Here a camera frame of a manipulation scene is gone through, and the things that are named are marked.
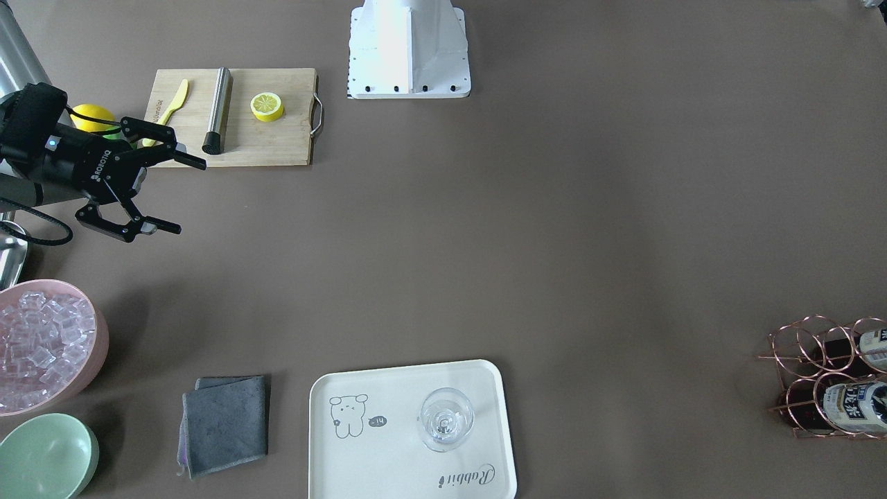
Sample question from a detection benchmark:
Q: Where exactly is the tea bottle rear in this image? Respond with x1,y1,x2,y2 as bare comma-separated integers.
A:
818,328,886,378

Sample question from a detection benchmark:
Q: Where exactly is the clear wine glass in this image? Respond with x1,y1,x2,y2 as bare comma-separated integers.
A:
417,387,475,453

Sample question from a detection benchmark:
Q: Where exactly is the cream serving tray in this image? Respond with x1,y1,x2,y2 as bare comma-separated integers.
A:
308,360,518,498

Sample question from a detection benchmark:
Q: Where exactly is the steel ice scoop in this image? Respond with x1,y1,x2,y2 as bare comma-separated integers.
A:
1,231,30,290

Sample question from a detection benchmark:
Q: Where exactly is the yellow plastic knife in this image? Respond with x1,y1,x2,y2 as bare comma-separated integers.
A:
148,79,189,125

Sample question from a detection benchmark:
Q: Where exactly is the green lime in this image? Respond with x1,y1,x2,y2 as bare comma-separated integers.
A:
103,132,137,150

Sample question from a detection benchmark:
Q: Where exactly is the grey folded cloth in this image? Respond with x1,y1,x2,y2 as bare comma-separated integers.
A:
177,375,270,480

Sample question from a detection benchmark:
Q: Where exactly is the pink bowl of ice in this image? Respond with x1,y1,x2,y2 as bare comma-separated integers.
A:
1,280,109,417

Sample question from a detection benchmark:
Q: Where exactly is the tea bottle front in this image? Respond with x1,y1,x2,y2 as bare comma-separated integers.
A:
782,380,887,435

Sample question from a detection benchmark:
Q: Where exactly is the bamboo cutting board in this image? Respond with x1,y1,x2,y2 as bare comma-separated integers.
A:
145,67,322,168

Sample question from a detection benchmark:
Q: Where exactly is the copper wire bottle basket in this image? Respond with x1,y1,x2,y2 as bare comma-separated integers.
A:
758,315,885,440

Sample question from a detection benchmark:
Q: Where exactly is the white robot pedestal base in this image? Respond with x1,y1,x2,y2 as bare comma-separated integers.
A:
346,1,472,99

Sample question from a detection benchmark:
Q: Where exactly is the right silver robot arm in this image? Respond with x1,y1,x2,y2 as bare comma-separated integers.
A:
1,2,208,243

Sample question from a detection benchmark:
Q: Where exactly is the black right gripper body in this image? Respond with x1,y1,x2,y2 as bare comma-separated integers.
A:
42,132,146,203

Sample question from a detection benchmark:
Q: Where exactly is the green empty bowl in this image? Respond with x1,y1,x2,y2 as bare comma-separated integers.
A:
1,413,99,498

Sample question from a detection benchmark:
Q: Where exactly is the tea bottle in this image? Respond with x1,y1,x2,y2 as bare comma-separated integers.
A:
818,328,886,378
782,380,887,435

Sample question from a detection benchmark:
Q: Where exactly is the yellow lemon half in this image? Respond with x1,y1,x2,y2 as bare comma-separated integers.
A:
249,91,285,123

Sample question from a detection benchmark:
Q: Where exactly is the steel cylinder muddler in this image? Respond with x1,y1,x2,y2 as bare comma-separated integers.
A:
202,67,234,155

